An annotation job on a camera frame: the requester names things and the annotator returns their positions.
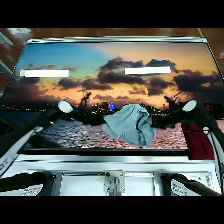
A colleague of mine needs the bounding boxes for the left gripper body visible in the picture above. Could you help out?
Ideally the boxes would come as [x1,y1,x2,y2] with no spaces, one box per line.
[74,107,107,127]

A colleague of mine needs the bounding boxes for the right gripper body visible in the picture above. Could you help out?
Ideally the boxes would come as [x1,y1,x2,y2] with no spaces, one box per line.
[151,111,183,130]

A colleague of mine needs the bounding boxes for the grey-green T-shirt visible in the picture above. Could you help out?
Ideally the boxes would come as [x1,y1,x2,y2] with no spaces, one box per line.
[101,103,157,147]

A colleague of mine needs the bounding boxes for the red garment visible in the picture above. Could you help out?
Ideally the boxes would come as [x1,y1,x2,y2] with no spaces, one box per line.
[180,121,216,161]

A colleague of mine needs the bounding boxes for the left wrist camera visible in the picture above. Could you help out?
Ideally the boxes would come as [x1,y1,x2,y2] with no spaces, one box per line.
[79,91,93,110]

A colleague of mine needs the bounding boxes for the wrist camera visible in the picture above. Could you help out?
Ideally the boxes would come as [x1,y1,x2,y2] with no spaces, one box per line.
[163,91,183,110]
[79,91,93,110]

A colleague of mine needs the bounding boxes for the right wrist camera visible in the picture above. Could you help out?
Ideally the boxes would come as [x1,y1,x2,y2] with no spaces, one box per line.
[163,91,183,110]

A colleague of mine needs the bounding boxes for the silver frame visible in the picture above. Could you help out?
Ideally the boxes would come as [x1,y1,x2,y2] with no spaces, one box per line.
[0,152,224,197]

